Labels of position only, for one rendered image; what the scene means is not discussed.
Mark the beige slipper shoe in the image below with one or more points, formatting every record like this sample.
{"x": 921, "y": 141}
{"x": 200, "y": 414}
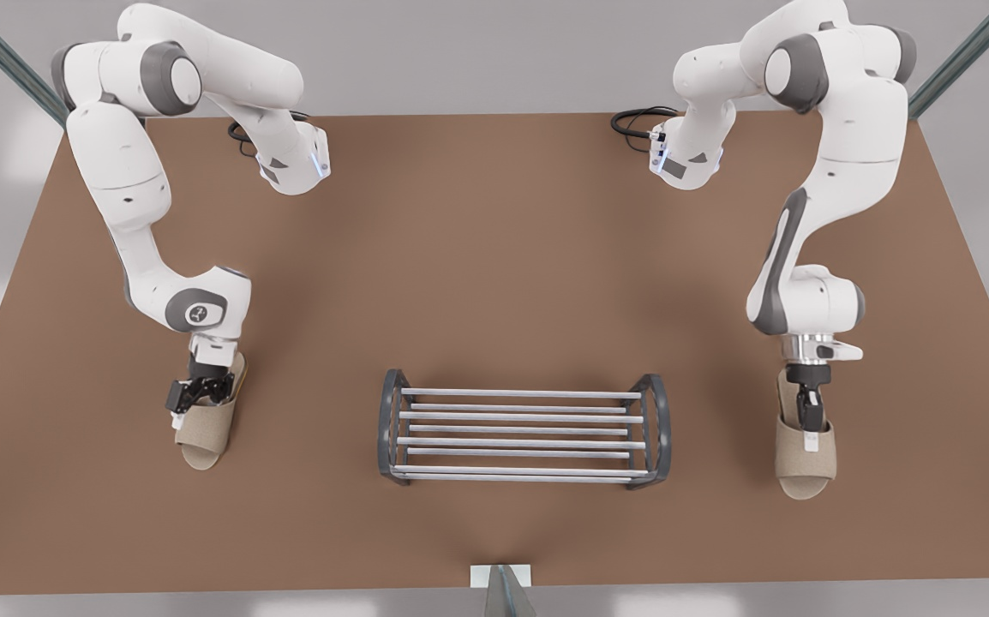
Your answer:
{"x": 803, "y": 467}
{"x": 212, "y": 424}

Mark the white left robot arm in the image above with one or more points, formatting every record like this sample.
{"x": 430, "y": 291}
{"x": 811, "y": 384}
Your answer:
{"x": 846, "y": 154}

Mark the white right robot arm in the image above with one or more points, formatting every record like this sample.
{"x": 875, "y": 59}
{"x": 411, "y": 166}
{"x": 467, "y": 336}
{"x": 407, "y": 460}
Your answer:
{"x": 126, "y": 171}

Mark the grey metal shoe rack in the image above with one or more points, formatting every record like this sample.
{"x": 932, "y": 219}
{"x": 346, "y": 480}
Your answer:
{"x": 522, "y": 431}

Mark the silver frame post with foot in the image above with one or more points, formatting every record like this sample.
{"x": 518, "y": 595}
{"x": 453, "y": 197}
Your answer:
{"x": 505, "y": 591}

